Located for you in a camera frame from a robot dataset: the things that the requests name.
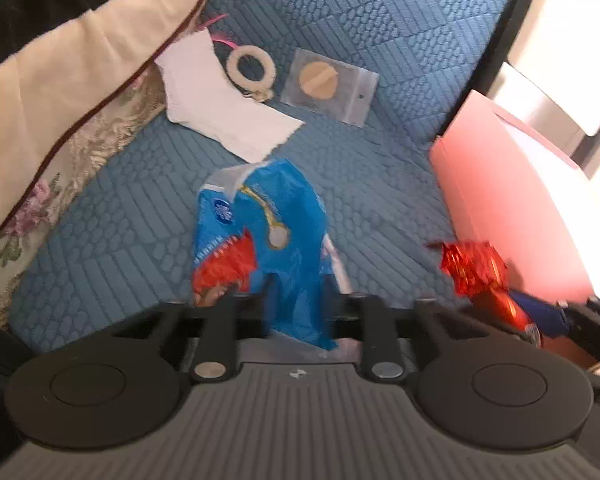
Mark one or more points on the pink feather toy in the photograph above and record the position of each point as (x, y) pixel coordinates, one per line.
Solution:
(228, 41)

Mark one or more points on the red foil packet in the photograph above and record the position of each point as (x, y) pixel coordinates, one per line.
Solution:
(472, 267)

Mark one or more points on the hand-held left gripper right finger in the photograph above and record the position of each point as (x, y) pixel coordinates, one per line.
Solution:
(345, 310)

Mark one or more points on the clear bag with beige puff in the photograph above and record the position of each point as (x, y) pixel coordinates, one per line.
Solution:
(315, 80)

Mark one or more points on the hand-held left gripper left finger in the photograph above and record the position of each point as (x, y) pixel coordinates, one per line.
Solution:
(257, 315)

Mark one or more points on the floral cloth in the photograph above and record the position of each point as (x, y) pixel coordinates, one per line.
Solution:
(29, 200)

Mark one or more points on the pink cardboard box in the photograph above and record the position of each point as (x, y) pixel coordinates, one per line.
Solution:
(505, 200)

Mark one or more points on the printed fleece blanket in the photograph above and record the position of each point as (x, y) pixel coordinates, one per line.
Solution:
(79, 60)

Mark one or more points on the white paper tissue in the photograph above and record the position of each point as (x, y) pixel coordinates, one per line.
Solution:
(204, 100)

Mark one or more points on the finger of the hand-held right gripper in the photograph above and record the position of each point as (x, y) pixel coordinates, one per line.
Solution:
(545, 315)

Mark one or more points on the white plastic panel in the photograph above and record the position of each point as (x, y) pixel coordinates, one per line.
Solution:
(555, 95)

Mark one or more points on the blue snack bag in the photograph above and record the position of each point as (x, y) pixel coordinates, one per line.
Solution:
(290, 240)

